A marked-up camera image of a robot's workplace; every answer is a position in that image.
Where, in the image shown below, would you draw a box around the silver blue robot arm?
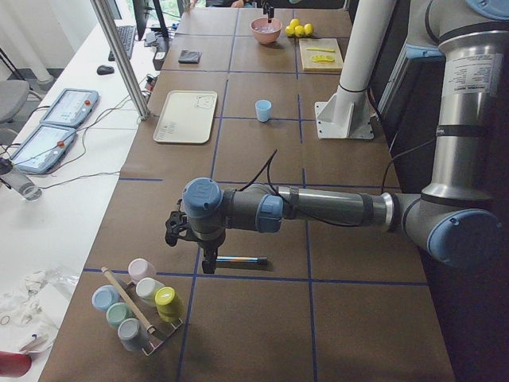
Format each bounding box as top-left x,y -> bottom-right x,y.
165,1 -> 508,274

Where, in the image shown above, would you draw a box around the grey folded cloth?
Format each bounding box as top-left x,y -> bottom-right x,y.
178,49 -> 202,64

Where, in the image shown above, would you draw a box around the black keyboard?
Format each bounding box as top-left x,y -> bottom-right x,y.
117,25 -> 136,59

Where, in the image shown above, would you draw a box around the cream bear tray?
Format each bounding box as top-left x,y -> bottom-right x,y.
153,90 -> 217,144

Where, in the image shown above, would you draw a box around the yellow lemon front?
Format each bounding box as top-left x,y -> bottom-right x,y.
285,25 -> 295,37

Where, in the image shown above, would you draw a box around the teach pendant near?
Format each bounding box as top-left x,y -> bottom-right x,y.
11,123 -> 76,174

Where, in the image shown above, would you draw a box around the teach pendant far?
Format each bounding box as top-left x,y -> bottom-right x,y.
41,88 -> 99,129

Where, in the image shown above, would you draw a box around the wooden rack handle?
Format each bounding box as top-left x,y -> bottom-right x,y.
101,267 -> 157,334

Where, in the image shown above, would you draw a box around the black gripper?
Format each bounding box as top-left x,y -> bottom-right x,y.
192,229 -> 226,274
262,0 -> 274,22

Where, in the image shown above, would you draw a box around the yellow cup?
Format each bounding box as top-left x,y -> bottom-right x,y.
154,286 -> 184,322

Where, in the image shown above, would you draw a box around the yellow lemon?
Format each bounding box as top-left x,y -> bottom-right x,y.
285,25 -> 295,37
304,23 -> 314,36
289,18 -> 301,27
294,25 -> 305,38

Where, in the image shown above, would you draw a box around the pile of ice cubes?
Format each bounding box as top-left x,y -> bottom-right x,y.
254,24 -> 278,34

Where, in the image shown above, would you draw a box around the white camera pole mount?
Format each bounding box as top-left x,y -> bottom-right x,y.
315,0 -> 396,139

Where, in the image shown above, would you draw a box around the grey cup in rack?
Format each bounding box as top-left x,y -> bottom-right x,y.
117,318 -> 148,352

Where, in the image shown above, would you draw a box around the red bottle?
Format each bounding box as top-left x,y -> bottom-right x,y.
0,351 -> 32,378

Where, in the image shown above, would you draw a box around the aluminium frame post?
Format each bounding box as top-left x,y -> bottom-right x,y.
91,0 -> 150,120

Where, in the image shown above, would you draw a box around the pink cup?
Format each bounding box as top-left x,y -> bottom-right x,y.
128,258 -> 157,284

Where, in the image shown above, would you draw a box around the lemon slices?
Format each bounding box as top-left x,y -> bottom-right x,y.
310,55 -> 335,63

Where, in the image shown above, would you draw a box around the black computer mouse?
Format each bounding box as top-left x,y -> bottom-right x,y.
96,64 -> 115,76

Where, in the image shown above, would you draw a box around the yellow knife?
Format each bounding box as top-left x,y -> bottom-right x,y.
306,47 -> 336,53

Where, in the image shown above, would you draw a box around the yellow lemon leftmost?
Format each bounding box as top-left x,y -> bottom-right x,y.
304,23 -> 314,36

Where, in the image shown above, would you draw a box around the light blue cup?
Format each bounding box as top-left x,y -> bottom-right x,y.
255,99 -> 272,123

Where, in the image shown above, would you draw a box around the yellow lemon middle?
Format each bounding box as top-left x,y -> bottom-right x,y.
294,25 -> 305,38

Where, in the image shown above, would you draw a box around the blue cup in rack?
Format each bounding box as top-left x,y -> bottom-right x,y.
91,285 -> 121,314

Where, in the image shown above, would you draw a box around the steel muddler rod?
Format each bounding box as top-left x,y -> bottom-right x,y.
216,256 -> 268,266

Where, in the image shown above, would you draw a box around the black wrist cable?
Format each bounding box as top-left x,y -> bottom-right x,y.
239,148 -> 438,228

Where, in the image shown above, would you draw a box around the teach pendant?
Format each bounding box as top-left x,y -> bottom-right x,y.
11,123 -> 76,174
41,88 -> 99,129

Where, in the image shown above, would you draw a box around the white cup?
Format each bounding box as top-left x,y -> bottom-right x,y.
136,277 -> 165,307

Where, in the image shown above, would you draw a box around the pink bowl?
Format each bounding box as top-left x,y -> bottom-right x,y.
251,18 -> 282,45

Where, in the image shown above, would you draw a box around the wooden cutting board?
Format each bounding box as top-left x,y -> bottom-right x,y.
299,38 -> 344,72

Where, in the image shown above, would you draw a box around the green cup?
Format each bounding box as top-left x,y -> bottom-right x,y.
106,302 -> 135,329

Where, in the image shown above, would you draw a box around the white cup rack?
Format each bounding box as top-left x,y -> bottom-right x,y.
126,284 -> 183,356

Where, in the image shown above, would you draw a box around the yellow lemon right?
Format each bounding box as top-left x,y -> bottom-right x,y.
289,18 -> 301,27

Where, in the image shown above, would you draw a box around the clear water bottle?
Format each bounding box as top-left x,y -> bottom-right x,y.
0,158 -> 42,201

